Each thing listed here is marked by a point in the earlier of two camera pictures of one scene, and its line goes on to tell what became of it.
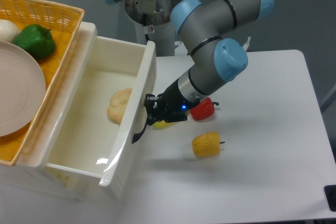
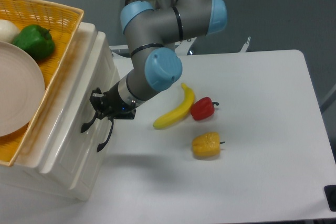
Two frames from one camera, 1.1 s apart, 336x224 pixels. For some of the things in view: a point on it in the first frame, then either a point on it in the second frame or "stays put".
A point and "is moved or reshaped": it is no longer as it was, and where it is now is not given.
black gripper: x=169 y=106 -> x=109 y=104
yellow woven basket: x=64 y=22 stays put
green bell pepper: x=37 y=40 stays put
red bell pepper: x=203 y=110 stays put
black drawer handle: x=137 y=136 -> x=86 y=126
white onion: x=8 y=31 stays put
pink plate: x=22 y=87 stays put
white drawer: x=100 y=106 is moved or reshaped
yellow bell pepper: x=206 y=145 stays put
